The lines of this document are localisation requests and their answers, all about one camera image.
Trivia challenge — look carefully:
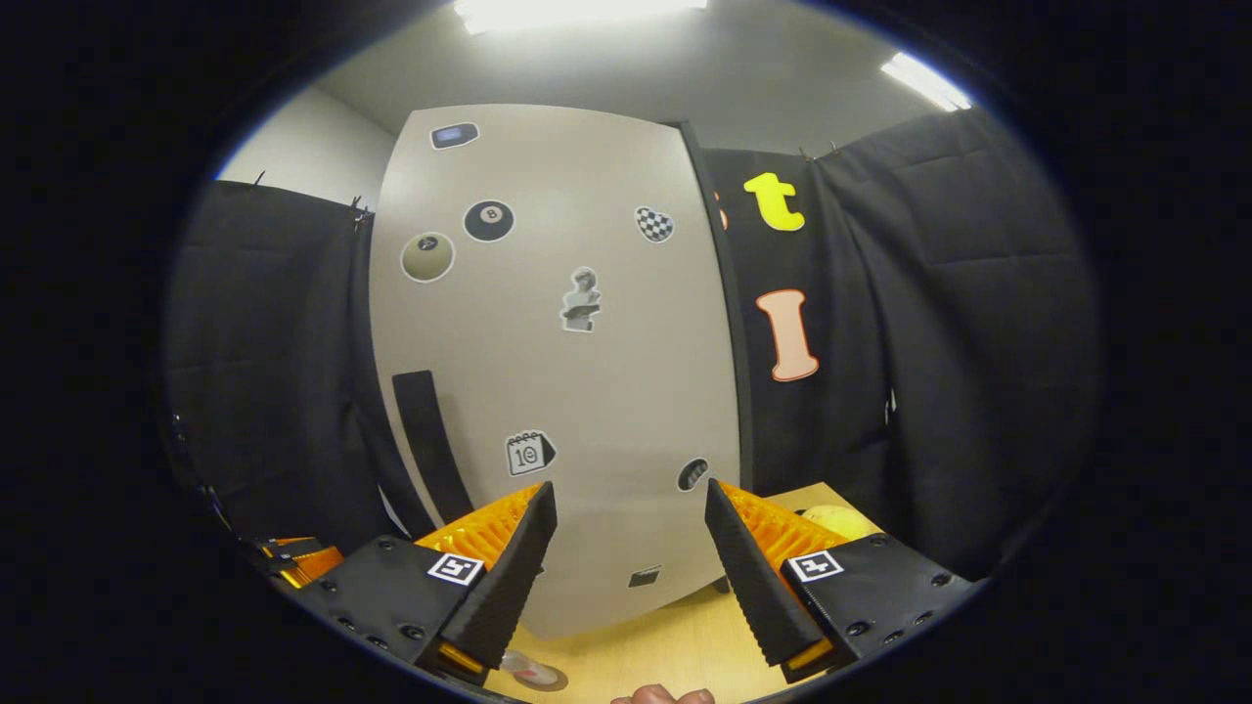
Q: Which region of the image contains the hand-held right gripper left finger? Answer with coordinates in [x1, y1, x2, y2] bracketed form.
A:
[293, 481, 559, 685]

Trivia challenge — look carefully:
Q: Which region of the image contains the beige cabinet door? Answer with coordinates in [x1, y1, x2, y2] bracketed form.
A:
[370, 103, 742, 641]

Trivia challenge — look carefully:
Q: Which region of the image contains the ceiling light panel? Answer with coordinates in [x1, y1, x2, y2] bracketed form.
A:
[880, 52, 973, 112]
[455, 0, 710, 36]

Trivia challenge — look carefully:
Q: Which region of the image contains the black backdrop cloth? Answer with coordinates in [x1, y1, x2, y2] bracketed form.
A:
[161, 108, 1106, 588]

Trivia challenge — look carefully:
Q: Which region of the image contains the black door handle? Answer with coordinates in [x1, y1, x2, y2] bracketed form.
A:
[391, 370, 476, 525]

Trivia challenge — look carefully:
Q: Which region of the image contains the yellow knobbly plush toy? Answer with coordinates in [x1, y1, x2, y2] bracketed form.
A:
[797, 504, 883, 542]

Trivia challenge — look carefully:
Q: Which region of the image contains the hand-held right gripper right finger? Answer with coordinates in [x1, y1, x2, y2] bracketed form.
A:
[704, 479, 984, 685]

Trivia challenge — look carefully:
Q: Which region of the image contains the clear bottle with pink liquid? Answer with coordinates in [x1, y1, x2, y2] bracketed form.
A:
[497, 648, 570, 693]

